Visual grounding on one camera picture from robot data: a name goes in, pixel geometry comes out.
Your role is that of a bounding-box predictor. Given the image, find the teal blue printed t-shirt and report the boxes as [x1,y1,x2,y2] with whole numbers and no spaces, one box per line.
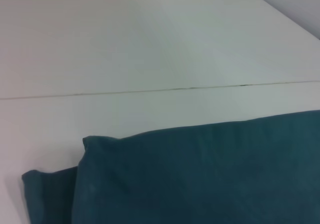
[21,109,320,224]

